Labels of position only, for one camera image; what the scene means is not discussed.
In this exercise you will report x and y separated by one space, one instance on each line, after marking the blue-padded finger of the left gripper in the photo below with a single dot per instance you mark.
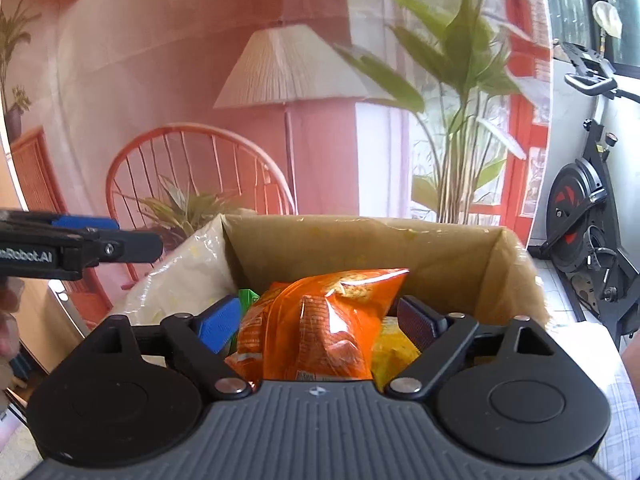
66 221

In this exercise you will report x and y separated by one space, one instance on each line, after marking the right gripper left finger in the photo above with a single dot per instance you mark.
196 344

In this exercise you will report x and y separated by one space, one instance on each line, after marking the black exercise bike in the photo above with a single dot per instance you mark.
583 238

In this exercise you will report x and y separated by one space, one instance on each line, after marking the brown cardboard box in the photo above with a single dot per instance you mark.
483 271

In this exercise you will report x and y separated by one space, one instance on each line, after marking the person left hand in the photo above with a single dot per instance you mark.
11 290

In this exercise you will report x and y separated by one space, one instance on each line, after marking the green snack bag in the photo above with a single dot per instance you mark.
247 297

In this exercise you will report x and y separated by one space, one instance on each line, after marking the yellow snack bag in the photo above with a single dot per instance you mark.
392 352

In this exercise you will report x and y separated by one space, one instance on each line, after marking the orange chip bag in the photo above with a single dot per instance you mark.
322 327

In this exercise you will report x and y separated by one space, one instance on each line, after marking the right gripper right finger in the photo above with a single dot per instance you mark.
442 341

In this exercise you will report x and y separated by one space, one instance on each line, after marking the plaid strawberry bed sheet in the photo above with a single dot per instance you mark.
588 343

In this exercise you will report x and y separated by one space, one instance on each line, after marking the white lamp on windowsill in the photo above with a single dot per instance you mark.
608 19

